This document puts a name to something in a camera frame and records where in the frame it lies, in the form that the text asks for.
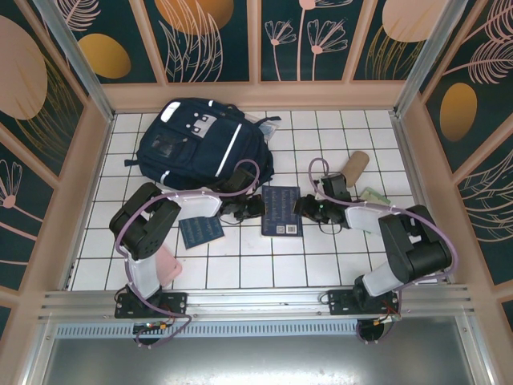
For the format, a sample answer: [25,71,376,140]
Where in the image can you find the large navy blue book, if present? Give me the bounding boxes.
[261,184,305,238]

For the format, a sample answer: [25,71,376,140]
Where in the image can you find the grey metal sheet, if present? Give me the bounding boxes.
[38,336,488,385]

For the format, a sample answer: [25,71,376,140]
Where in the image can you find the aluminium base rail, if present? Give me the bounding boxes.
[39,284,474,322]

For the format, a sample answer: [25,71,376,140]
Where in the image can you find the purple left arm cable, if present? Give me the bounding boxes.
[115,158,261,350]

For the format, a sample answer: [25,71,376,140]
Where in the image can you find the pink pencil case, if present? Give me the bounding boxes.
[154,244,184,288]

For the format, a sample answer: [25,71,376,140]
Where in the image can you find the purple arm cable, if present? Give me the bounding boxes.
[308,158,458,346]
[115,158,261,350]

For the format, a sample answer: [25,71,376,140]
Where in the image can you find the small navy blue book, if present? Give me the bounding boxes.
[178,216,224,250]

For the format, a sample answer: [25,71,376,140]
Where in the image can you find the perforated metal cable tray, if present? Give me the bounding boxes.
[54,322,466,338]

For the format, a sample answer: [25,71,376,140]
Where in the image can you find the aluminium corner post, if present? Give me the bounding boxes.
[392,0,468,117]
[34,0,115,121]

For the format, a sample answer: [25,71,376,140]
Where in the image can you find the aluminium side rail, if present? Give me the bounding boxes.
[59,260,78,290]
[391,114,456,286]

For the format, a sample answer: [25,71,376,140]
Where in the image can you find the brown cylindrical pencil case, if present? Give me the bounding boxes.
[344,150,372,188]

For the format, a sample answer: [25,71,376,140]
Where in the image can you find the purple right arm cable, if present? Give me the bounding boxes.
[308,158,458,346]

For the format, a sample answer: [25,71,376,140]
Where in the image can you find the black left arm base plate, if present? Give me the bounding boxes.
[115,291,189,320]

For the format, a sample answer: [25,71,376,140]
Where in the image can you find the navy blue backpack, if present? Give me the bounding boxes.
[123,97,281,192]

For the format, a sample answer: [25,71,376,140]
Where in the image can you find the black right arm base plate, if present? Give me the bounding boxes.
[327,288,402,318]

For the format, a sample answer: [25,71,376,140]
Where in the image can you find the green cat notebook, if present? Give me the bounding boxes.
[358,186,392,208]

